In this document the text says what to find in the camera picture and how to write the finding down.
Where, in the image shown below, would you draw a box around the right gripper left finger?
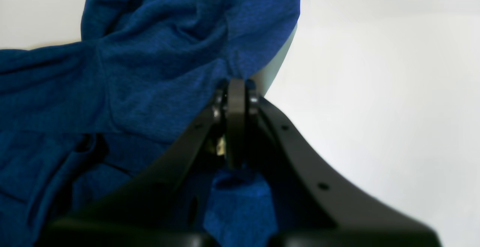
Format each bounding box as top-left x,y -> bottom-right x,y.
36,79 -> 247,247

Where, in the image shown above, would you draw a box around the dark blue t-shirt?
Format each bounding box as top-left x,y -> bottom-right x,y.
1,0 -> 300,247

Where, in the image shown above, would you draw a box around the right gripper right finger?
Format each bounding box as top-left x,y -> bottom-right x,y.
246,82 -> 441,247

